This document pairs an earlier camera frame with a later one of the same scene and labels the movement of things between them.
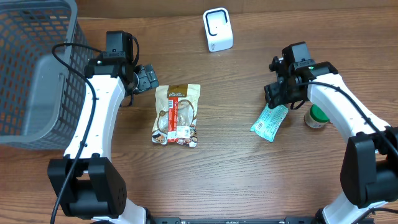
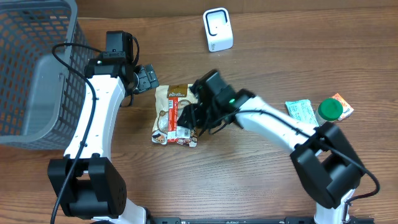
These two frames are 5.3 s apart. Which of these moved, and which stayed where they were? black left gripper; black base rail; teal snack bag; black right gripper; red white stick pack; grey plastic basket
Moved: black right gripper; teal snack bag
Stayed: red white stick pack; black base rail; grey plastic basket; black left gripper
